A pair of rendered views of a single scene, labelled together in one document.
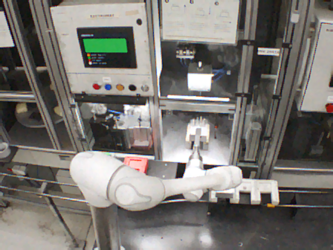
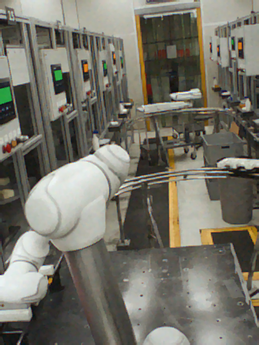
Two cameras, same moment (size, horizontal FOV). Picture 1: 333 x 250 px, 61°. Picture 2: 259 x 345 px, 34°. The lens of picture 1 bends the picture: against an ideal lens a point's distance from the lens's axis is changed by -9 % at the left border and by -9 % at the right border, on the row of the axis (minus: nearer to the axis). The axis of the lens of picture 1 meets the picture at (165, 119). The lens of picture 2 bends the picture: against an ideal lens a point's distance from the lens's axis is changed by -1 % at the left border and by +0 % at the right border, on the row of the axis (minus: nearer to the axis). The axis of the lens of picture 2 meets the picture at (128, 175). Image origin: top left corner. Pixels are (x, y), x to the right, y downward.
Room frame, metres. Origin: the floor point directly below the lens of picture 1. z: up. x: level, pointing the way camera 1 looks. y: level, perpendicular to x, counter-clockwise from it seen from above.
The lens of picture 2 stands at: (0.58, 1.18, 1.74)
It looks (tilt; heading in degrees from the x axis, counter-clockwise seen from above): 16 degrees down; 266
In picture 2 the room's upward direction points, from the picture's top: 7 degrees counter-clockwise
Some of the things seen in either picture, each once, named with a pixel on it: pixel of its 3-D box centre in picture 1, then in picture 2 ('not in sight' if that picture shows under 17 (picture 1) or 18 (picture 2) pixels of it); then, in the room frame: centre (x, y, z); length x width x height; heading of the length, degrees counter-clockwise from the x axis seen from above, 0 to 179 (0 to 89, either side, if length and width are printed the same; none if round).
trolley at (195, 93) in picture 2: not in sight; (187, 115); (-1.22, -6.72, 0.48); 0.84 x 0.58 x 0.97; 87
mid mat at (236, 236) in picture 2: not in sight; (235, 250); (-0.49, -2.09, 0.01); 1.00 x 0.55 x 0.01; 79
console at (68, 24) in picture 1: (110, 41); not in sight; (1.32, 0.24, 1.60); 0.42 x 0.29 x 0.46; 79
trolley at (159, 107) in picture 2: not in sight; (166, 130); (-0.59, -5.54, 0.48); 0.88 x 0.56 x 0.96; 7
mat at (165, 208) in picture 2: not in sight; (155, 176); (-0.20, -4.65, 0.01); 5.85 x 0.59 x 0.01; 79
